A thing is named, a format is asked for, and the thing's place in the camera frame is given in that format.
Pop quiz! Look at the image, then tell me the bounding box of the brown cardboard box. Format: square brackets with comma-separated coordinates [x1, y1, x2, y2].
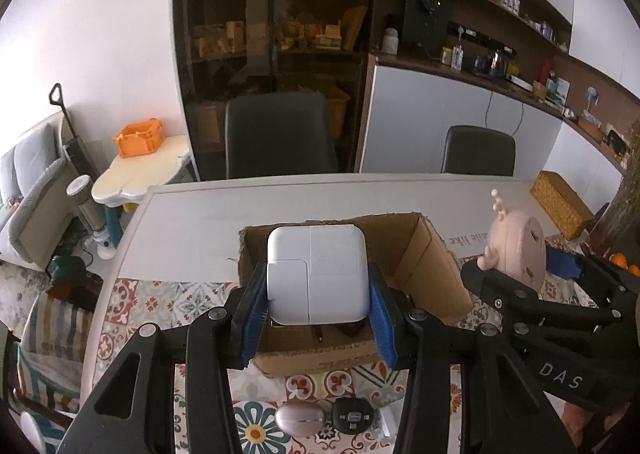
[237, 213, 475, 379]

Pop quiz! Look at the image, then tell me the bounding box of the glass electric kettle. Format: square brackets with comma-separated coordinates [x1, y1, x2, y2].
[487, 48, 508, 77]

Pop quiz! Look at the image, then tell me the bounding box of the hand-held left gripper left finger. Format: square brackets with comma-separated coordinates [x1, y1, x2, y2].
[55, 261, 268, 454]

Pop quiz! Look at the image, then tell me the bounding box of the dark green toy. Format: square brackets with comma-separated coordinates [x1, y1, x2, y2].
[50, 255, 103, 309]

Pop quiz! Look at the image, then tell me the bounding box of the upright vacuum cleaner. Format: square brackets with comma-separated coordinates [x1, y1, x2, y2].
[48, 82, 93, 185]

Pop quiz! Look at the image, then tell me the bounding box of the dried flower bouquet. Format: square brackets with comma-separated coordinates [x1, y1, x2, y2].
[597, 119, 640, 255]

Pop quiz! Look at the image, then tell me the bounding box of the woven wicker box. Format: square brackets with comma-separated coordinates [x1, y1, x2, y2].
[529, 170, 596, 239]

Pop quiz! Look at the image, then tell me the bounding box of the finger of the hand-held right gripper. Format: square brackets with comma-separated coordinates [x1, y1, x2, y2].
[460, 260, 626, 335]
[542, 244, 640, 305]

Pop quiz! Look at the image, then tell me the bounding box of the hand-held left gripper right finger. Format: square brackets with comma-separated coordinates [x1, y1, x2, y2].
[367, 261, 578, 454]

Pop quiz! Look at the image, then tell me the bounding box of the grey sofa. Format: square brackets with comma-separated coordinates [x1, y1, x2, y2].
[0, 123, 76, 275]

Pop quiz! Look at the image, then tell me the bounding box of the striped seat cushion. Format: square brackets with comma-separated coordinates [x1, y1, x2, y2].
[15, 291, 96, 415]

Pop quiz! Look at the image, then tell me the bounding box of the dark glass door cabinet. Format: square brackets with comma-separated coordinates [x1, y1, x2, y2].
[172, 0, 381, 182]

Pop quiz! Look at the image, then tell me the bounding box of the silver oval case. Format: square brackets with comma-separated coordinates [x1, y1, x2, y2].
[274, 401, 326, 437]

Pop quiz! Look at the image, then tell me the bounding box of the dark grey dining chair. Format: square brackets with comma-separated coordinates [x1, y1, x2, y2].
[224, 92, 338, 179]
[441, 126, 517, 177]

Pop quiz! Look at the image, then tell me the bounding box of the cream side table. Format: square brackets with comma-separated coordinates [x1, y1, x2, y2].
[91, 135, 198, 249]

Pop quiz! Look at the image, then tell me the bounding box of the white cylindrical heater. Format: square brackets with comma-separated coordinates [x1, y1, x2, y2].
[66, 175, 117, 249]

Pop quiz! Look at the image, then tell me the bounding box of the black round gadget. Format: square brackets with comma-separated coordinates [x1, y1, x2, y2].
[332, 398, 376, 434]

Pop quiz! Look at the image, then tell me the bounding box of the black coffee machine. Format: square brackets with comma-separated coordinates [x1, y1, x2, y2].
[401, 0, 453, 45]

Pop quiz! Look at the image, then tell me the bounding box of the pink round antlered toy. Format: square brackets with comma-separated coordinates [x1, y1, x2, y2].
[475, 189, 548, 291]

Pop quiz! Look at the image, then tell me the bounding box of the black hanging power cable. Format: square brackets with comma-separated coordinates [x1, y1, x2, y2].
[484, 91, 525, 137]

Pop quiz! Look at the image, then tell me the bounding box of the white square power adapter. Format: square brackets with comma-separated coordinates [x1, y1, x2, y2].
[266, 224, 372, 326]

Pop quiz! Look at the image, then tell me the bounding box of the orange plastic crate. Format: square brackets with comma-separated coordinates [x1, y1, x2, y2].
[114, 118, 166, 158]

